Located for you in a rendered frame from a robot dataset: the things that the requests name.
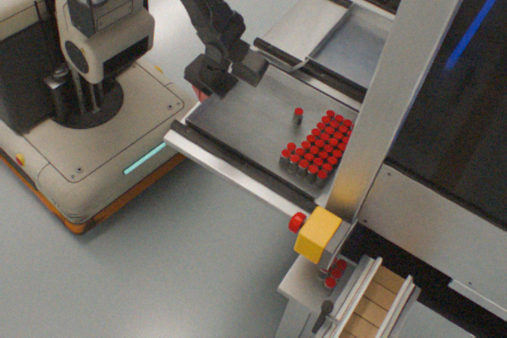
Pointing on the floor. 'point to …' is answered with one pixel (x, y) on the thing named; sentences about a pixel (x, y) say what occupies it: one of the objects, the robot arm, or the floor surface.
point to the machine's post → (393, 89)
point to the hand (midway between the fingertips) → (202, 98)
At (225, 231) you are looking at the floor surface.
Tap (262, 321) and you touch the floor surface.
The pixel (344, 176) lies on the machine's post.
